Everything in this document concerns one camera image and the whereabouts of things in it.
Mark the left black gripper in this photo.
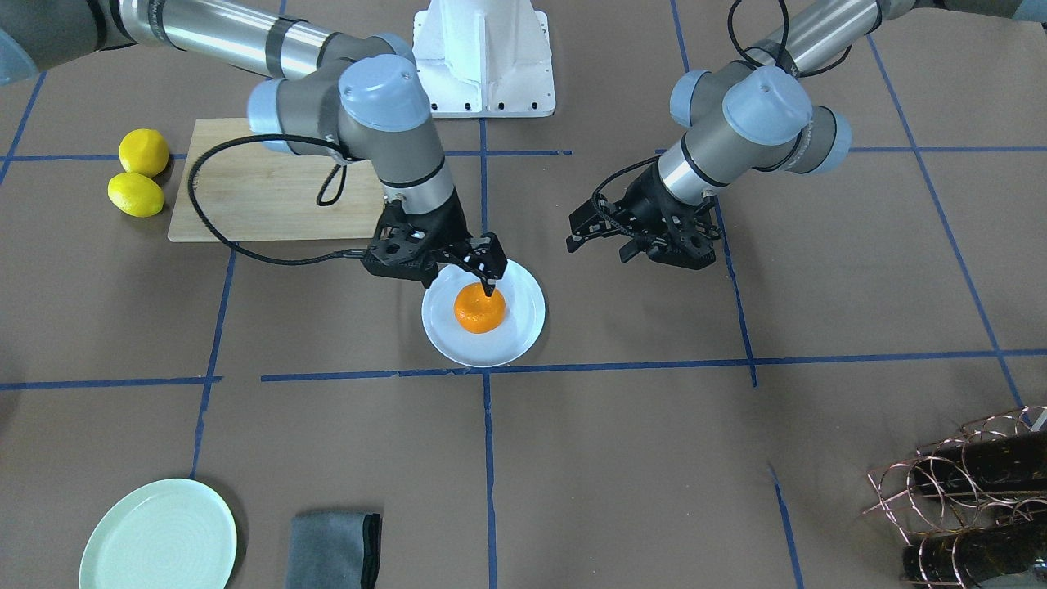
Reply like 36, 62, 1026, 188
566, 164, 722, 271

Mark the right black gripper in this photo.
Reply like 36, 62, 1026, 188
362, 196, 508, 297

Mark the orange fruit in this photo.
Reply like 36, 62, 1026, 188
452, 282, 508, 335

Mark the light blue plate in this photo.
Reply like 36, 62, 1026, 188
421, 260, 545, 368

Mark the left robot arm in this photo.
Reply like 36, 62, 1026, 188
566, 1, 925, 271

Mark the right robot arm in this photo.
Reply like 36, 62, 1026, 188
1, 1, 508, 297

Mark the light green plate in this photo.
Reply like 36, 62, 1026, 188
77, 479, 238, 588

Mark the bamboo cutting board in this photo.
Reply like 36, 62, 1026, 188
195, 144, 383, 242

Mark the folded grey cloth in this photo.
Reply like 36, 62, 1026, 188
285, 509, 383, 588

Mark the lower yellow lemon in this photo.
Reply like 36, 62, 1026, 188
107, 172, 165, 218

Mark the yellow lemon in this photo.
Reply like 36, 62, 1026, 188
107, 172, 165, 218
117, 129, 171, 178

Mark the upper yellow lemon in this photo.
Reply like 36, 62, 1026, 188
117, 129, 171, 178

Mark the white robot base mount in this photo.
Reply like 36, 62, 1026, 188
413, 1, 557, 119

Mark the copper wire bottle rack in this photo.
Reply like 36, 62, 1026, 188
866, 406, 1046, 588

